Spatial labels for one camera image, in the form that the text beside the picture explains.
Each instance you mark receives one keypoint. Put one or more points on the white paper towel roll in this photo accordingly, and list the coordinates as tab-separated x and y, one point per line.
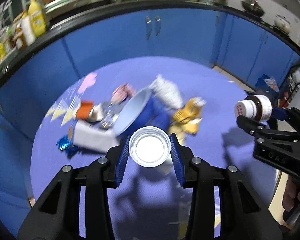
27	30

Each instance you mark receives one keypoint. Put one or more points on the brown pill bottle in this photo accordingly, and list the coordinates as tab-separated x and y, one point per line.
256	107

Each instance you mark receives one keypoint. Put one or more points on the yellow detergent bottle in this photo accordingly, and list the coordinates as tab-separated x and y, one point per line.
37	18

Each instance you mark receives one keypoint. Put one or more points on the grey bin with blue bag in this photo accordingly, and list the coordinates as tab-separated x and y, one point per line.
266	85

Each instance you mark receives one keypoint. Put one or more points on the blue foil snack wrapper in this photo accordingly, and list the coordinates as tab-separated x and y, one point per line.
65	145

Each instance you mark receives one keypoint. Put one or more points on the clear plastic lid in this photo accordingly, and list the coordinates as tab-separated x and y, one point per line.
149	146

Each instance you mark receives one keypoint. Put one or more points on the person's right hand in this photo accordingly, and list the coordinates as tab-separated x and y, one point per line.
290	194

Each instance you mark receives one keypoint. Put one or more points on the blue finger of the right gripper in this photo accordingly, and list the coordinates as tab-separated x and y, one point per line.
280	113
249	125

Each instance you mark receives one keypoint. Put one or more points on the blue kitchen cabinets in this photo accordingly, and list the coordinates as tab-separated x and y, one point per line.
33	78

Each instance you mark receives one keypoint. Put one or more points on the black wok with lid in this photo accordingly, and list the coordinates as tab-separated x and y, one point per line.
253	7

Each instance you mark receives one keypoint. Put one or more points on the yellow snack wrapper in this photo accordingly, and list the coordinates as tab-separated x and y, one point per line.
187	120

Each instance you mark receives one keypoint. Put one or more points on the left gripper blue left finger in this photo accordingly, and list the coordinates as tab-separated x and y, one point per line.
122	160

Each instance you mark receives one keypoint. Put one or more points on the white milk carton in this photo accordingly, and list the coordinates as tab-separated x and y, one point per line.
86	135

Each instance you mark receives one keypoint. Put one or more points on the orange white small carton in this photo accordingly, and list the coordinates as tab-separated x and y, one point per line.
89	112

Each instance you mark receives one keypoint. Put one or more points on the white ceramic pot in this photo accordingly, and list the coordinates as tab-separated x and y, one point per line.
282	23

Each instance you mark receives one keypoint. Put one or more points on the pink wrapper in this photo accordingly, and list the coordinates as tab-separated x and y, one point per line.
122	92

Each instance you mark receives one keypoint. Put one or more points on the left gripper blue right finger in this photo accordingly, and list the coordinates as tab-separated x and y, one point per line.
177	160

